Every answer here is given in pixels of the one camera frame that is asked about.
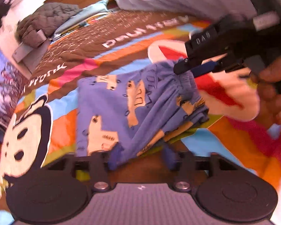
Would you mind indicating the light blue pillow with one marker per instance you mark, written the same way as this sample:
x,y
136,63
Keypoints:
x,y
85,13

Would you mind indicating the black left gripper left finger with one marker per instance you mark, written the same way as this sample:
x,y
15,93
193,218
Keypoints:
x,y
98,164

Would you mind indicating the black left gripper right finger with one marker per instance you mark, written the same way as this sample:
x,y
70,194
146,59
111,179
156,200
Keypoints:
x,y
186,164

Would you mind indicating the colourful paul frank blanket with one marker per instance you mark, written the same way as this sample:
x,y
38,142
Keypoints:
x,y
43,125

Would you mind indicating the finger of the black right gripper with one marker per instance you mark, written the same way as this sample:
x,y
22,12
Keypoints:
x,y
208,67
187,64

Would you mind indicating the blue car-print pants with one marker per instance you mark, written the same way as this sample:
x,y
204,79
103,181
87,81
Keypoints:
x,y
136,109

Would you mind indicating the grey quilted jacket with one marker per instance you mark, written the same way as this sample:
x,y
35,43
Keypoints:
x,y
41,24

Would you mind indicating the right hand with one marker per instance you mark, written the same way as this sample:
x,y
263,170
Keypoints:
x,y
270,100

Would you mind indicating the purple cartoon curtain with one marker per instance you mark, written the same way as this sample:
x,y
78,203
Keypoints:
x,y
12,83

